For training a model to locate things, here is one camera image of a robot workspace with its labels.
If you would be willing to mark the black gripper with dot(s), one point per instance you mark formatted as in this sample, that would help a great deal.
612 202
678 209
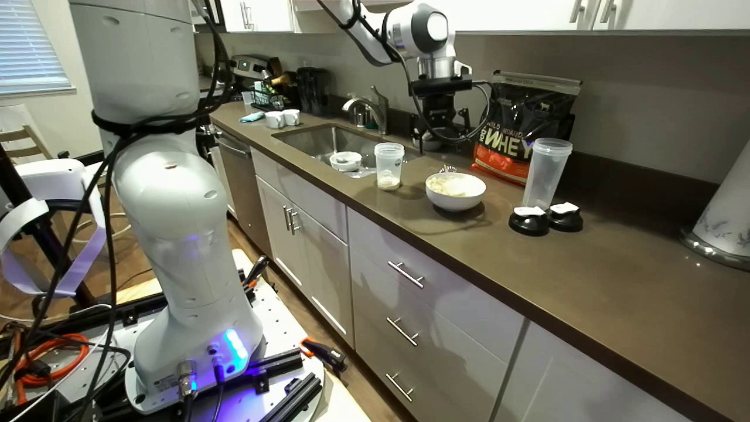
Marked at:
437 104

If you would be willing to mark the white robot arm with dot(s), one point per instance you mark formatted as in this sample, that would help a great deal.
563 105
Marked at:
141 61

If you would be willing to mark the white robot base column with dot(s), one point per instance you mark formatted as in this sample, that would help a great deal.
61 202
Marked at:
207 331

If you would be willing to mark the clear plastic shaker cup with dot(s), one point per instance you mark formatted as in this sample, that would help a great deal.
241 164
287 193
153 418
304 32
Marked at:
387 164

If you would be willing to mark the white bowl with powder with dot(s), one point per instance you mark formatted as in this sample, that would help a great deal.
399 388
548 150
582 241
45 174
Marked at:
456 190

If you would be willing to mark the tall frosted shaker cup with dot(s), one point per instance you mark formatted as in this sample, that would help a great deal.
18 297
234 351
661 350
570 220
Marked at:
548 164

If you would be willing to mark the black whey protein bag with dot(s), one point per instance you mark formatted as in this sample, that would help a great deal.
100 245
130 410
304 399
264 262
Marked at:
524 105

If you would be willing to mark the stainless steel sink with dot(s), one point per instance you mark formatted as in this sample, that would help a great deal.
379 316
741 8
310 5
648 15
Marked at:
348 150

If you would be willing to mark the black shaker lid white cap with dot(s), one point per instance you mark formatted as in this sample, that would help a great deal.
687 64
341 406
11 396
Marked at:
528 220

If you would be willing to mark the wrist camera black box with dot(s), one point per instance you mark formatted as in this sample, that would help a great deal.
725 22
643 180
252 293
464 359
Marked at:
454 85

